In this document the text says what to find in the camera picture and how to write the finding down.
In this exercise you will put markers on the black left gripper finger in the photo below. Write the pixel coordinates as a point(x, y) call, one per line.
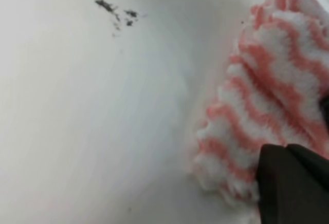
point(293, 185)

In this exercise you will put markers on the pink white wavy towel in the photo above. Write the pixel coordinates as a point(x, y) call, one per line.
point(276, 77)

